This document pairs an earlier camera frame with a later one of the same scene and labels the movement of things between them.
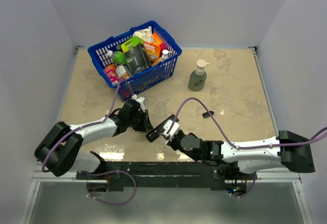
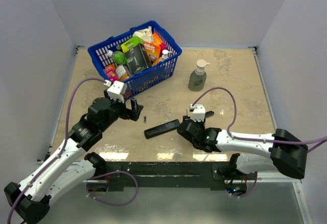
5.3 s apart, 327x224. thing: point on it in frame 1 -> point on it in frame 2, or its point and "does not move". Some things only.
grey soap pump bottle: x=198 y=77 does not move
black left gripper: x=146 y=125 -> x=135 y=109
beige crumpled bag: x=146 y=34 does not move
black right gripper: x=171 y=142 -> x=202 y=124
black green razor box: x=136 y=54 does not move
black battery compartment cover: x=206 y=114 does not move
